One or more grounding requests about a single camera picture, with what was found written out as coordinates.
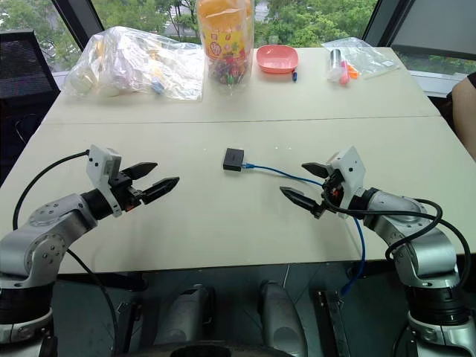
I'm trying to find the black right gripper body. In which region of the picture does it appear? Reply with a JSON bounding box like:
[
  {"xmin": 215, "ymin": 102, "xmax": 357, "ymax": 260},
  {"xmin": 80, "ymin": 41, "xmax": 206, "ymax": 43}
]
[{"xmin": 312, "ymin": 167, "xmax": 347, "ymax": 219}]

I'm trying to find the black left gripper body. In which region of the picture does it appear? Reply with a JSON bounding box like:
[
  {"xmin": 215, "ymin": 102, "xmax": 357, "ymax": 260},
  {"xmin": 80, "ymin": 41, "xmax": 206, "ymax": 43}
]
[{"xmin": 109, "ymin": 171, "xmax": 144, "ymax": 213}]

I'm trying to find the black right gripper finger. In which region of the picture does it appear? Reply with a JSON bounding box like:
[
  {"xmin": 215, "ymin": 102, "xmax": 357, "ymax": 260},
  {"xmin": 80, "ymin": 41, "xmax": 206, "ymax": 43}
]
[
  {"xmin": 279, "ymin": 186, "xmax": 320, "ymax": 213},
  {"xmin": 301, "ymin": 161, "xmax": 334, "ymax": 181}
]

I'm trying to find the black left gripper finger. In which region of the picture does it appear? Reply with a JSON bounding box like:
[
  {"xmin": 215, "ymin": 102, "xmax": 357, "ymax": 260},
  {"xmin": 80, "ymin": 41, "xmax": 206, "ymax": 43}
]
[
  {"xmin": 119, "ymin": 161, "xmax": 158, "ymax": 182},
  {"xmin": 140, "ymin": 176, "xmax": 181, "ymax": 205}
]

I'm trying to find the small black box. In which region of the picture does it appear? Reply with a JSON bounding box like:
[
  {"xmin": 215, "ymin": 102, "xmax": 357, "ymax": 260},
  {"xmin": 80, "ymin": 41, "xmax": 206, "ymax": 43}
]
[{"xmin": 222, "ymin": 147, "xmax": 246, "ymax": 173}]

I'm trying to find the large clear plastic bag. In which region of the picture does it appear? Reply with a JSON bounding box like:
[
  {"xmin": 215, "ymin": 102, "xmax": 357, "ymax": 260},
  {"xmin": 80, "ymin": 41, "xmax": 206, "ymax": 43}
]
[{"xmin": 62, "ymin": 25, "xmax": 205, "ymax": 102}]

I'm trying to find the pink plastic bowl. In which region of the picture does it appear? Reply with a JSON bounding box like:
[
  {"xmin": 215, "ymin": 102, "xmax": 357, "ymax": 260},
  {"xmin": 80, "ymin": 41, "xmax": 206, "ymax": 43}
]
[{"xmin": 256, "ymin": 45, "xmax": 300, "ymax": 74}]

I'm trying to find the small clear zip bag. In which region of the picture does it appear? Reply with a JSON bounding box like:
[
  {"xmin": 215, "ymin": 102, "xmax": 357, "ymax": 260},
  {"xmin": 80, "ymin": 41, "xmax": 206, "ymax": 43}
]
[{"xmin": 321, "ymin": 36, "xmax": 401, "ymax": 86}]

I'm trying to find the grey robot right leg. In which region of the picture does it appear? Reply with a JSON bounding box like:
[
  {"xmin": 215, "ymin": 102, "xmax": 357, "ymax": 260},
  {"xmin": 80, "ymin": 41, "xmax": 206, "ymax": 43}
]
[{"xmin": 258, "ymin": 279, "xmax": 308, "ymax": 356}]

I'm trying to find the grey robot leg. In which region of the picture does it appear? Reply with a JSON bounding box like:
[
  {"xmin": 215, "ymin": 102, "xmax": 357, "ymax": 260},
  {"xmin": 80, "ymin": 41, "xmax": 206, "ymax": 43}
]
[
  {"xmin": 258, "ymin": 279, "xmax": 308, "ymax": 356},
  {"xmin": 154, "ymin": 284, "xmax": 216, "ymax": 349}
]

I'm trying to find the grey robot left leg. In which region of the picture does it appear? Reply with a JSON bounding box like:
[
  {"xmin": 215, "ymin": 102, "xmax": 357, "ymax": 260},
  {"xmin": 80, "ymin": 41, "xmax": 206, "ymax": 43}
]
[{"xmin": 154, "ymin": 284, "xmax": 216, "ymax": 349}]

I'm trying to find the black mesh office chair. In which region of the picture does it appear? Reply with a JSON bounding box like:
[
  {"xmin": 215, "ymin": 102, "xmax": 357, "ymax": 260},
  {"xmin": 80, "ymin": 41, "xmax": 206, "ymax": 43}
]
[{"xmin": 0, "ymin": 30, "xmax": 60, "ymax": 187}]

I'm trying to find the clear jar with orange label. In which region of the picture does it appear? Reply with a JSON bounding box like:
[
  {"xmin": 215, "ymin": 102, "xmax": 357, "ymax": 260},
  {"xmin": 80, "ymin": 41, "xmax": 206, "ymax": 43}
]
[{"xmin": 196, "ymin": 0, "xmax": 256, "ymax": 97}]

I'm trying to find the dark rounded robot torso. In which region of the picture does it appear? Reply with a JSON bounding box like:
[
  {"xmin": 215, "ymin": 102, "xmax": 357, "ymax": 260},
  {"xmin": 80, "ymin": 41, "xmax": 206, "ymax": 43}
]
[{"xmin": 141, "ymin": 338, "xmax": 317, "ymax": 357}]

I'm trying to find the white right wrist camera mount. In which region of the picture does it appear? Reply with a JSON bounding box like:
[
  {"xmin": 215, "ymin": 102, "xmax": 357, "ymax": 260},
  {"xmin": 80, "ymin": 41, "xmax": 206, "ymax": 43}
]
[{"xmin": 326, "ymin": 145, "xmax": 367, "ymax": 219}]

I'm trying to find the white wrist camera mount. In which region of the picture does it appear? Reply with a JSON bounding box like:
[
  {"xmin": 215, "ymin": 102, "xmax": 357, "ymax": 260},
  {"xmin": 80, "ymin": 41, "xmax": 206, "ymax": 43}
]
[
  {"xmin": 326, "ymin": 145, "xmax": 367, "ymax": 219},
  {"xmin": 86, "ymin": 144, "xmax": 123, "ymax": 218}
]

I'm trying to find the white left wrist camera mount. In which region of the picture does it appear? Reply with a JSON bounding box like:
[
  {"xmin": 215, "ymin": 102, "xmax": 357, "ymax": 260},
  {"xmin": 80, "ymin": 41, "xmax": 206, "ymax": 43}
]
[{"xmin": 86, "ymin": 144, "xmax": 123, "ymax": 218}]

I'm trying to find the blue cable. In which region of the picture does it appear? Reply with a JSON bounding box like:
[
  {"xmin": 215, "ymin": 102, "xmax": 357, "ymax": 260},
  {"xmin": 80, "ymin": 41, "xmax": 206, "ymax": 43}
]
[{"xmin": 241, "ymin": 162, "xmax": 367, "ymax": 297}]

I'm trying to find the black metal table bracket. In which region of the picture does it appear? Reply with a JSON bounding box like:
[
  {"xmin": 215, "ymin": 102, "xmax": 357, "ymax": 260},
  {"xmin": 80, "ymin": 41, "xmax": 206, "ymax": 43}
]
[{"xmin": 311, "ymin": 289, "xmax": 353, "ymax": 357}]

